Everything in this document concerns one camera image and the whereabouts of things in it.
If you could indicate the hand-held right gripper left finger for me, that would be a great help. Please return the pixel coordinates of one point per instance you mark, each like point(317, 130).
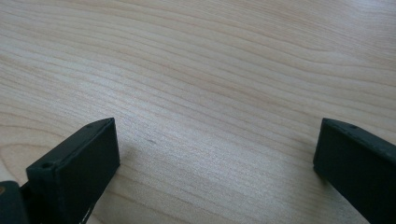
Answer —
point(77, 165)

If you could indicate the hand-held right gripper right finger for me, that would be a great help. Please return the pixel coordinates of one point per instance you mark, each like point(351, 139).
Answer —
point(358, 168)

